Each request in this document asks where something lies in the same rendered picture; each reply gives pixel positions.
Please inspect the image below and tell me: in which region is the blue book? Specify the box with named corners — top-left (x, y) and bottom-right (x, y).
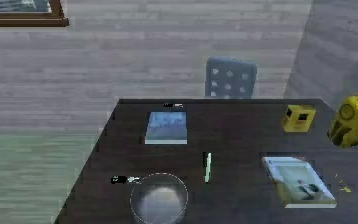
top-left (144, 111), bottom-right (189, 146)

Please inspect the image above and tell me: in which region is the dark brown wooden table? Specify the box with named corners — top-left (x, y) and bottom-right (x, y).
top-left (53, 97), bottom-right (358, 224)

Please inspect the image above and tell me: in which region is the pale green pencil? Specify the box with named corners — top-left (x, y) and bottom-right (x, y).
top-left (203, 152), bottom-right (213, 184)

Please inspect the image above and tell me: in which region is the grey dotted chair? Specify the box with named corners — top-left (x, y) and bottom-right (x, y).
top-left (204, 56), bottom-right (258, 100)

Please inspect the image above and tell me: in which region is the clear glass bowl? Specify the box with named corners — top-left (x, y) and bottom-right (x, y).
top-left (129, 172), bottom-right (189, 224)

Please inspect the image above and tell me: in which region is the small yellow box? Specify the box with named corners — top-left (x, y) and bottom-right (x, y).
top-left (282, 104), bottom-right (317, 133)

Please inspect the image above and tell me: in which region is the pale grey book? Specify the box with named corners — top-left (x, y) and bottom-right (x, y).
top-left (261, 156), bottom-right (338, 209)

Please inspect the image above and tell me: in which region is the brown framed window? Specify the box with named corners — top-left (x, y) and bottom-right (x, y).
top-left (0, 0), bottom-right (70, 28)

